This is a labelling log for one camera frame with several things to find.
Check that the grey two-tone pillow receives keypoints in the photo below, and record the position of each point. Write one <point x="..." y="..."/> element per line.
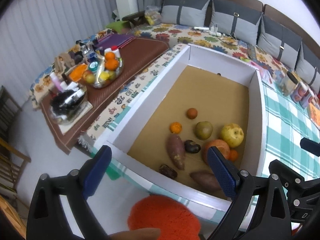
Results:
<point x="235" y="22"/>
<point x="308" y="67"/>
<point x="280" y="42"/>
<point x="185" y="11"/>

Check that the teal lid jar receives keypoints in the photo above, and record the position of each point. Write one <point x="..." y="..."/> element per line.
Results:
<point x="93" y="66"/>

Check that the orange packet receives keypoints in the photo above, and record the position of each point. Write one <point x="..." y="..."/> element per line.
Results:
<point x="77" y="71"/>

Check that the clear jar with black lid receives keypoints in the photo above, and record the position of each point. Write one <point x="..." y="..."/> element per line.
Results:
<point x="288" y="83"/>

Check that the white power strip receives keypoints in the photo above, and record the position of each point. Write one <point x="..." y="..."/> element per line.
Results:
<point x="200" y="27"/>

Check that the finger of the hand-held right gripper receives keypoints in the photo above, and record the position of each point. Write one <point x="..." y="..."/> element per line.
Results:
<point x="287" y="173"/>
<point x="310" y="145"/>

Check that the clear plastic bag of snacks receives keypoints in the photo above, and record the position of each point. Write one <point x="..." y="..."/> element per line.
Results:
<point x="153" y="15"/>

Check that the green-brown pear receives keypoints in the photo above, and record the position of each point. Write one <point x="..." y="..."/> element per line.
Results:
<point x="203" y="130"/>

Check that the orange book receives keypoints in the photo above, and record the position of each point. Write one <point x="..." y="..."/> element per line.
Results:
<point x="315" y="115"/>

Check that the green checked blanket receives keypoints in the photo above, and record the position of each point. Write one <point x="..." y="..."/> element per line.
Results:
<point x="287" y="120"/>

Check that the white cardboard box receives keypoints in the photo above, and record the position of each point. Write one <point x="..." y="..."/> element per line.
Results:
<point x="217" y="62"/>

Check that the purple mat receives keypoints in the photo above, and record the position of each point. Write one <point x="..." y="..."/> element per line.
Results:
<point x="117" y="40"/>

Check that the cream cloth with printed characters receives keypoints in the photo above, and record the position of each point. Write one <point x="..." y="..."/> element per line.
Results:
<point x="125" y="97"/>

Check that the yellow apple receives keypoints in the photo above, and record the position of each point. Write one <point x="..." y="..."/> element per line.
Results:
<point x="232" y="135"/>

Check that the orange in bowl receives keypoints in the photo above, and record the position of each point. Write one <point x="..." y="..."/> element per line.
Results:
<point x="111" y="64"/>
<point x="110" y="55"/>

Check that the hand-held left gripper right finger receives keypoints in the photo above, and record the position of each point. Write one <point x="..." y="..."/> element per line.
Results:
<point x="221" y="172"/>

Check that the white pleated curtain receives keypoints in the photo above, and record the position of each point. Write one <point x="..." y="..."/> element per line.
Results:
<point x="55" y="20"/>

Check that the beige plush toy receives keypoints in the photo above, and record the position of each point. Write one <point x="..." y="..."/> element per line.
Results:
<point x="63" y="60"/>

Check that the light wooden chair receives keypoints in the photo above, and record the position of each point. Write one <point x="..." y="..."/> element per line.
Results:
<point x="10" y="170"/>

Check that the brown wrinkled fruit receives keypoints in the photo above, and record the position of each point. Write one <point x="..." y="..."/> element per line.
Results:
<point x="168" y="171"/>

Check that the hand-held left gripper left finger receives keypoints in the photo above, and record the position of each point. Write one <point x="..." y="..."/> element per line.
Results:
<point x="97" y="170"/>

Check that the small orange tangerine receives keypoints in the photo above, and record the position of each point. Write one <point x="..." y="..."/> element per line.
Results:
<point x="175" y="127"/>
<point x="233" y="155"/>

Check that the brown woven mat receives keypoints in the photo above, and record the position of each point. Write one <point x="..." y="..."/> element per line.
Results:
<point x="140" y="55"/>

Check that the glass fruit bowl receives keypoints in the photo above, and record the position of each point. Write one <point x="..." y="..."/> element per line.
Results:
<point x="117" y="76"/>

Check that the red-yellow apple in bowl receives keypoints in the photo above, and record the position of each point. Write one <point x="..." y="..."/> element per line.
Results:
<point x="88" y="76"/>

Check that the orange fuzzy cloth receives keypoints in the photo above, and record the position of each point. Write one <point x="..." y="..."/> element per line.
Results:
<point x="162" y="217"/>

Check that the pink snack packet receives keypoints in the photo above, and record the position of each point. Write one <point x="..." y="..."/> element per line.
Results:
<point x="266" y="74"/>

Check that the white bottle with red cap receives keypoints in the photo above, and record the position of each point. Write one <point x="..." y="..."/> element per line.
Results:
<point x="115" y="51"/>

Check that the long purple sweet potato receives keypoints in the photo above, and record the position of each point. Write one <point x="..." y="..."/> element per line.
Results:
<point x="175" y="151"/>

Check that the small red-orange fruit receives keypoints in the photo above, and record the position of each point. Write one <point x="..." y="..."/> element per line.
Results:
<point x="192" y="113"/>

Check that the dark passion fruit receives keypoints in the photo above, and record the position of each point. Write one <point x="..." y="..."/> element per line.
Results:
<point x="192" y="146"/>

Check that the red apple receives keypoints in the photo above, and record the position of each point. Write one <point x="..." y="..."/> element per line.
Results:
<point x="223" y="146"/>

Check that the clear container of cosmetics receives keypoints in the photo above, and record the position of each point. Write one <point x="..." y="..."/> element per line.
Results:
<point x="65" y="100"/>

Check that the oval brown sweet potato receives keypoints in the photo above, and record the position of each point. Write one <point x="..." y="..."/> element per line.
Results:
<point x="205" y="180"/>

